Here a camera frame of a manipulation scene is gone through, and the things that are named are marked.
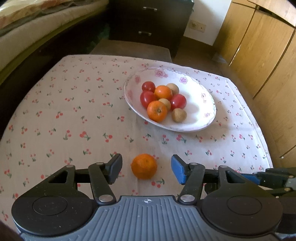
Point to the bed with beige mattress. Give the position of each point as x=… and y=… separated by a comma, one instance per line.
x=19, y=36

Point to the dark brown stool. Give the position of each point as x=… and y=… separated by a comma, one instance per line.
x=132, y=49

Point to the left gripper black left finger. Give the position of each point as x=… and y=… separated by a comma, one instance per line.
x=66, y=200

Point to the wall power socket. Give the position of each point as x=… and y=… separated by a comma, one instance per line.
x=194, y=25

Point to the cherry print tablecloth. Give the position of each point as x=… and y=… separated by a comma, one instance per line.
x=77, y=114

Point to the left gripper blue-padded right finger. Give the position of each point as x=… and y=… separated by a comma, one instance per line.
x=230, y=202

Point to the dark wooden nightstand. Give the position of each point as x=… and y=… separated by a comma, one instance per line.
x=155, y=22

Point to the large orange tangerine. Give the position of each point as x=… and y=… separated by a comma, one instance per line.
x=163, y=91

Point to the pale longan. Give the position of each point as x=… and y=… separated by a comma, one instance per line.
x=166, y=103

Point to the white floral ceramic plate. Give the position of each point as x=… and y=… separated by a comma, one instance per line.
x=200, y=108

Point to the oval red tomato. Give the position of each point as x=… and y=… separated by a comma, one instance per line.
x=178, y=101
x=146, y=98

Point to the floral quilt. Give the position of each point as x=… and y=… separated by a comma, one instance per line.
x=13, y=11

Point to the round red tomato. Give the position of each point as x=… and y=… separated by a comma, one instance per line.
x=148, y=86

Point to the brown longan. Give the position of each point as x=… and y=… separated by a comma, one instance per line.
x=174, y=88
x=178, y=115

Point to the wooden wardrobe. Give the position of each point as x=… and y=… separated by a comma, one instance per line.
x=257, y=41

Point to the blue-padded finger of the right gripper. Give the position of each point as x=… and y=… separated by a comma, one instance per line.
x=273, y=177

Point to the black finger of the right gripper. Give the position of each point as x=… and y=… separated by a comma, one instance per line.
x=278, y=191

